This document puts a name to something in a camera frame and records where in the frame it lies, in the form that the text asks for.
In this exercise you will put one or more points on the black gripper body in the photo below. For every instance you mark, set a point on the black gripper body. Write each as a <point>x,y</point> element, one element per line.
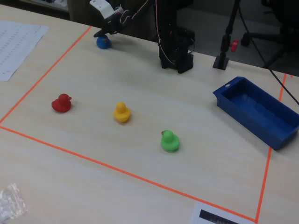
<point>108,30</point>

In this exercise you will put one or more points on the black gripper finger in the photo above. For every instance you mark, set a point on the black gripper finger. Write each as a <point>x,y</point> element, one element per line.
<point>100,33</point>
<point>113,30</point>

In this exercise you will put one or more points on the blue rubber duck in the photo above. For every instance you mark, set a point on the blue rubber duck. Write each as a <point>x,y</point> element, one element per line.
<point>104,43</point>

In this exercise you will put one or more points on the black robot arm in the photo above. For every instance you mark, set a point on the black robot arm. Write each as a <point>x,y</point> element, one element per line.
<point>174,42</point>

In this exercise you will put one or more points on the red rubber duck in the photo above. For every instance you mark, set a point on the red rubber duck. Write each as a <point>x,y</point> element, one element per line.
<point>61,105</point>

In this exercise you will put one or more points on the yellow rubber duck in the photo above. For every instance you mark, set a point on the yellow rubber duck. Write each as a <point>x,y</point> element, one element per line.
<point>121,113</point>

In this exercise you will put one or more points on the green rubber duck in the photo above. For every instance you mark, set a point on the green rubber duck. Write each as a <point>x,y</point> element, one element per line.
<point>170,141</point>

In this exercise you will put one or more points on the blue plastic box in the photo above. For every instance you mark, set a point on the blue plastic box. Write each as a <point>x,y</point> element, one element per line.
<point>257,109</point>

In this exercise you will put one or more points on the orange tape strip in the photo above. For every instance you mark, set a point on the orange tape strip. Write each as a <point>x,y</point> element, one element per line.
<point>116,169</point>
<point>265,177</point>
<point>46,72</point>

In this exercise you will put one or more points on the white printed paper sheet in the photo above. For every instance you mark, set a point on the white printed paper sheet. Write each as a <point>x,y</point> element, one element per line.
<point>16,46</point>

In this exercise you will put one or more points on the red clamp knob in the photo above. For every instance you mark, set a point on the red clamp knob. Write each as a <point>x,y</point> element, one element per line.
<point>234,44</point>

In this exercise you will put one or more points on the black office chair base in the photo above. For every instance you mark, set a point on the black office chair base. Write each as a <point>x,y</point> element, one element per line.
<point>268,35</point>

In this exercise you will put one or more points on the clear plastic bag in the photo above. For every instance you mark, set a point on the clear plastic bag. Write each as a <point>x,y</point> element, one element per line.
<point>10,205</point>

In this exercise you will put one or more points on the paper with black bar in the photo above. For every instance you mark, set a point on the paper with black bar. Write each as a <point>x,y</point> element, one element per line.
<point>210,215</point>

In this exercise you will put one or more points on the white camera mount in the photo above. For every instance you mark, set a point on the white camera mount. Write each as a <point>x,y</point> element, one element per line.
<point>104,7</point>

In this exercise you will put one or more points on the black camera stand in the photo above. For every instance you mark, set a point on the black camera stand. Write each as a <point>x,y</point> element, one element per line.
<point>222,60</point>

